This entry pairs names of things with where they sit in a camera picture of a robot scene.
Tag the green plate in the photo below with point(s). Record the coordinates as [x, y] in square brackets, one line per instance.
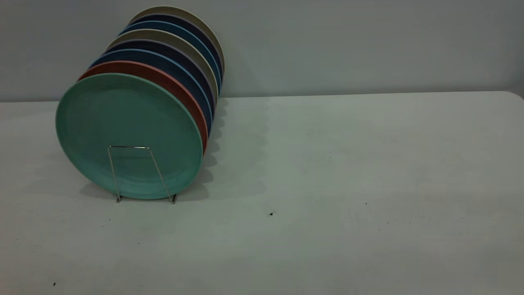
[131, 123]

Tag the red plate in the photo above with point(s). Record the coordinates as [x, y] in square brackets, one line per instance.
[172, 84]

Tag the blue plate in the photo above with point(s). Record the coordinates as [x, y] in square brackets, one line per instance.
[192, 37]
[180, 73]

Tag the dark purple plate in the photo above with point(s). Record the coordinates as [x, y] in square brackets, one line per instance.
[196, 28]
[180, 58]

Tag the beige plate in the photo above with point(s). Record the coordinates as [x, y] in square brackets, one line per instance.
[184, 45]
[192, 16]

